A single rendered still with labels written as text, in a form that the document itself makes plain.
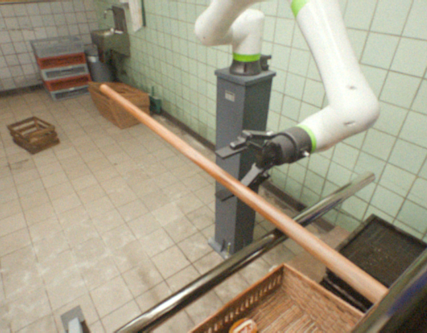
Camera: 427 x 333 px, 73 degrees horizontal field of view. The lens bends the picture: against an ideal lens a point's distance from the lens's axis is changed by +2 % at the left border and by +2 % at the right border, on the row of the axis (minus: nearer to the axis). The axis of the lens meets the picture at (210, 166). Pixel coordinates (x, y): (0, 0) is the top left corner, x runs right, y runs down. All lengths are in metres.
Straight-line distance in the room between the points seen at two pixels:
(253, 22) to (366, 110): 0.68
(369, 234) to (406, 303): 0.99
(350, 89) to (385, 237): 0.62
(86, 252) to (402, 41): 2.17
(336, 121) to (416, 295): 0.60
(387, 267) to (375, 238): 0.12
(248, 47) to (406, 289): 1.18
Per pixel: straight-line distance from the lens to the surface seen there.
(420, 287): 0.24
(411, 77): 1.70
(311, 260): 1.35
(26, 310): 2.10
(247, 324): 1.07
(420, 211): 1.90
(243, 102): 1.32
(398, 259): 1.18
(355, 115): 0.77
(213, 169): 0.68
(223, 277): 0.52
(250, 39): 1.31
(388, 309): 0.22
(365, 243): 1.17
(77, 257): 2.21
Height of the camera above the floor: 1.60
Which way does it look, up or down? 35 degrees down
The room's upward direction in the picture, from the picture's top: straight up
